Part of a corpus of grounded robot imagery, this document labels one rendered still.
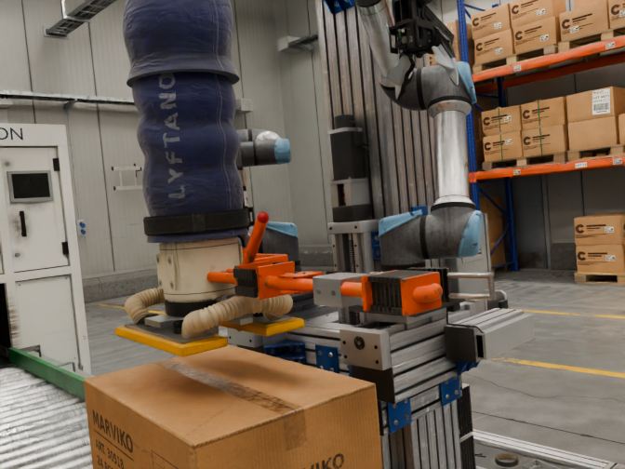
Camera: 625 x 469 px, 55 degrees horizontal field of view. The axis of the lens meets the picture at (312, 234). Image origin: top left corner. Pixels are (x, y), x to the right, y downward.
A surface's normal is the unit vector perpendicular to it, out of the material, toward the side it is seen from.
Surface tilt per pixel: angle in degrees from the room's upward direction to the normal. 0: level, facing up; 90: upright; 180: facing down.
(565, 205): 90
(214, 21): 92
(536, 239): 90
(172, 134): 73
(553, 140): 90
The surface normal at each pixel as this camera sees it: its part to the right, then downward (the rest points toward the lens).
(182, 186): 0.04, -0.22
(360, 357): -0.72, 0.10
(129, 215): 0.69, -0.03
